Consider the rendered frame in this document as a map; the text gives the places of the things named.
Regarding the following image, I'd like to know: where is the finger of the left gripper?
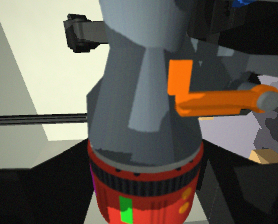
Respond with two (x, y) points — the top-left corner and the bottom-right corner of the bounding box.
(206, 14), (278, 55)

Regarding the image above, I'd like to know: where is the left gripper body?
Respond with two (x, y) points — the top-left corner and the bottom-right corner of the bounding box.
(186, 0), (260, 117)

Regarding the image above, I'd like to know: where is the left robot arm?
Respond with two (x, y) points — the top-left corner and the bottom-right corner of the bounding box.
(63, 1), (278, 53)

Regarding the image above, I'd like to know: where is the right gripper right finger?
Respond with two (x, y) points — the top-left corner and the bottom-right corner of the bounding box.
(195, 139), (278, 224)

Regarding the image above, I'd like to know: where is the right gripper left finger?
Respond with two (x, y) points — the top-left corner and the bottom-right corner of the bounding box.
(0, 138), (94, 224)

